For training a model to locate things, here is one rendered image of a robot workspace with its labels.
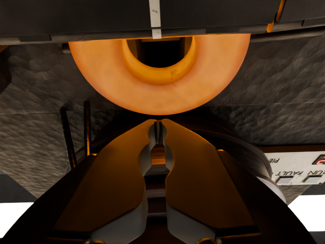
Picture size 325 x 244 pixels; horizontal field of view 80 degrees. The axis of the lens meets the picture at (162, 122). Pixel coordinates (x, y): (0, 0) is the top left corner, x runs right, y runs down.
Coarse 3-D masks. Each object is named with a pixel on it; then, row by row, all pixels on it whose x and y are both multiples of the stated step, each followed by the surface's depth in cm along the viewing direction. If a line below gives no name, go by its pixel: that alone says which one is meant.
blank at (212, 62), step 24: (72, 48) 17; (96, 48) 17; (120, 48) 17; (192, 48) 19; (216, 48) 17; (240, 48) 17; (96, 72) 19; (120, 72) 19; (144, 72) 20; (168, 72) 21; (192, 72) 19; (216, 72) 19; (120, 96) 21; (144, 96) 21; (168, 96) 21; (192, 96) 21
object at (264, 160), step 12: (120, 120) 40; (132, 120) 38; (144, 120) 37; (180, 120) 36; (192, 120) 37; (204, 120) 38; (216, 120) 40; (108, 132) 40; (120, 132) 31; (204, 132) 31; (216, 132) 31; (228, 132) 32; (96, 144) 33; (240, 144) 33; (252, 144) 34; (264, 156) 36
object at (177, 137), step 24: (168, 120) 12; (168, 144) 10; (192, 144) 10; (168, 168) 10; (192, 168) 8; (216, 168) 8; (168, 192) 7; (192, 192) 7; (216, 192) 7; (168, 216) 7; (192, 216) 6; (216, 216) 6; (240, 216) 6; (192, 240) 7
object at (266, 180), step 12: (156, 144) 29; (216, 144) 31; (228, 144) 32; (156, 156) 28; (240, 156) 31; (252, 156) 34; (156, 168) 27; (252, 168) 31; (264, 168) 35; (264, 180) 29; (276, 192) 32
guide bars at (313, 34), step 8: (264, 32) 22; (272, 32) 22; (280, 32) 22; (288, 32) 22; (296, 32) 22; (304, 32) 22; (312, 32) 22; (320, 32) 22; (256, 40) 22; (264, 40) 22; (272, 40) 22; (280, 40) 23; (64, 48) 23
